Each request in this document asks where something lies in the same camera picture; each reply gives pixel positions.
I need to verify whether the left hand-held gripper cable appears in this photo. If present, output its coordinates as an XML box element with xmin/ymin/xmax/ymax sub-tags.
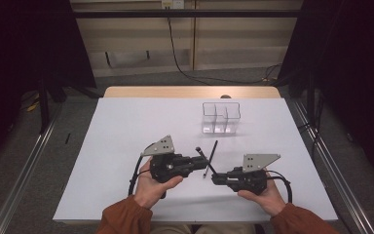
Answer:
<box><xmin>128</xmin><ymin>155</ymin><xmax>152</xmax><ymax>197</ymax></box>

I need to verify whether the metal floor rail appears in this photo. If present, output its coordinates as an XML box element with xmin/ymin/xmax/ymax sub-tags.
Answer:
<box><xmin>0</xmin><ymin>106</ymin><xmax>62</xmax><ymax>234</ymax></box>
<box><xmin>291</xmin><ymin>98</ymin><xmax>374</xmax><ymax>234</ymax></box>

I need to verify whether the person's right hand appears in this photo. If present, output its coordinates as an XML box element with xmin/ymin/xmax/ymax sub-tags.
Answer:
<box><xmin>237</xmin><ymin>172</ymin><xmax>287</xmax><ymax>218</ymax></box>

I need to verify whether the right hand-held gripper cable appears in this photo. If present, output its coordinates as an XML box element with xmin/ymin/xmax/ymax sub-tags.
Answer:
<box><xmin>266</xmin><ymin>169</ymin><xmax>294</xmax><ymax>204</ymax></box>

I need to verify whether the black curtain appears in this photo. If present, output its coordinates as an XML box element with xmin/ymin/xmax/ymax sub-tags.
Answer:
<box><xmin>277</xmin><ymin>0</ymin><xmax>374</xmax><ymax>188</ymax></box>
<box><xmin>0</xmin><ymin>0</ymin><xmax>96</xmax><ymax>174</ymax></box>

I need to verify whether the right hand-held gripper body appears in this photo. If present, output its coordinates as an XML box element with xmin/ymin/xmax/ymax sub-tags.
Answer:
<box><xmin>225</xmin><ymin>153</ymin><xmax>282</xmax><ymax>196</ymax></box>

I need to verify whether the clear acrylic pen holder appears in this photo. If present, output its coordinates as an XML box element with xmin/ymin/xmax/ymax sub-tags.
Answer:
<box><xmin>202</xmin><ymin>101</ymin><xmax>242</xmax><ymax>136</ymax></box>

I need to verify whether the hand-held gripper cable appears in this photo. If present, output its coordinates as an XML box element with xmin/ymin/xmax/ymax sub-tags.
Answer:
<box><xmin>266</xmin><ymin>169</ymin><xmax>294</xmax><ymax>204</ymax></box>
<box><xmin>128</xmin><ymin>155</ymin><xmax>152</xmax><ymax>197</ymax></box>

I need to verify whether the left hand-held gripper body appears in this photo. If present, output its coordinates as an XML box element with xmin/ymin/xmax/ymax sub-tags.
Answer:
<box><xmin>140</xmin><ymin>135</ymin><xmax>196</xmax><ymax>184</ymax></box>

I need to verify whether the person's left hand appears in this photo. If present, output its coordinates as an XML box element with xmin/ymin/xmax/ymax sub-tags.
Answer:
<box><xmin>133</xmin><ymin>158</ymin><xmax>184</xmax><ymax>210</ymax></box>

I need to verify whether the white wall socket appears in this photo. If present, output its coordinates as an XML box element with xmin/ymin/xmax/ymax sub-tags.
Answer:
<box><xmin>161</xmin><ymin>0</ymin><xmax>185</xmax><ymax>10</ymax></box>

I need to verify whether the black wall cable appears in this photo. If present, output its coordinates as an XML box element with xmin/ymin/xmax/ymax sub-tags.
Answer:
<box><xmin>166</xmin><ymin>8</ymin><xmax>283</xmax><ymax>86</ymax></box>

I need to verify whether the black stand post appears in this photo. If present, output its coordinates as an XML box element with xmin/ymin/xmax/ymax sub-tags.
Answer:
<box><xmin>38</xmin><ymin>77</ymin><xmax>52</xmax><ymax>135</ymax></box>

